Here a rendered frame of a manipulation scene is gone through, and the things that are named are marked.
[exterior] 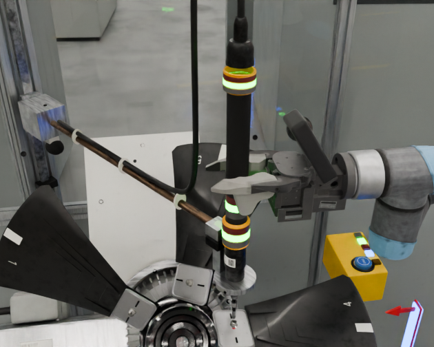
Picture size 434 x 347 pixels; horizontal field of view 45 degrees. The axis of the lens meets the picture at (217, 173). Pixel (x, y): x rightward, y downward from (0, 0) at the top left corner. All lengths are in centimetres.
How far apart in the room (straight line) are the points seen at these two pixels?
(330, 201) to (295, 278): 113
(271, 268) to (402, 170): 111
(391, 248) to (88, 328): 57
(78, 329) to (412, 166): 67
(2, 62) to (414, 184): 90
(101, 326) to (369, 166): 59
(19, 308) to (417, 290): 152
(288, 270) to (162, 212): 81
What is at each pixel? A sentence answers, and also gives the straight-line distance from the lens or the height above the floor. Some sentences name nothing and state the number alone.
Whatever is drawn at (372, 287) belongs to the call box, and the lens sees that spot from 132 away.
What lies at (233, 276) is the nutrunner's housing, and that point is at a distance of 86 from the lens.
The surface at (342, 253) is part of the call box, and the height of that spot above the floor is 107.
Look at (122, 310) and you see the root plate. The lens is 96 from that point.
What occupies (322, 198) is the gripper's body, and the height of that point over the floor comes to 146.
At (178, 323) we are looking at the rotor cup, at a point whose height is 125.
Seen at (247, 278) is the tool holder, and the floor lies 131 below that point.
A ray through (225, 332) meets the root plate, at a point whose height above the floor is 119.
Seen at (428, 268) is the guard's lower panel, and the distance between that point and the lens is 212.
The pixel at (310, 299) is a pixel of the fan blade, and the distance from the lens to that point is 103.
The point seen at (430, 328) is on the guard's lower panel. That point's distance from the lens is 238.
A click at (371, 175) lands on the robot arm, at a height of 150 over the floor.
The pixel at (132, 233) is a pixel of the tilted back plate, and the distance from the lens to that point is 117.
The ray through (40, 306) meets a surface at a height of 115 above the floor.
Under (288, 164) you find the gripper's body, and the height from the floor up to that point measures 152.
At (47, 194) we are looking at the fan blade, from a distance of 91.
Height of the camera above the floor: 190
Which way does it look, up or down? 31 degrees down
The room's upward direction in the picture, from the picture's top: straight up
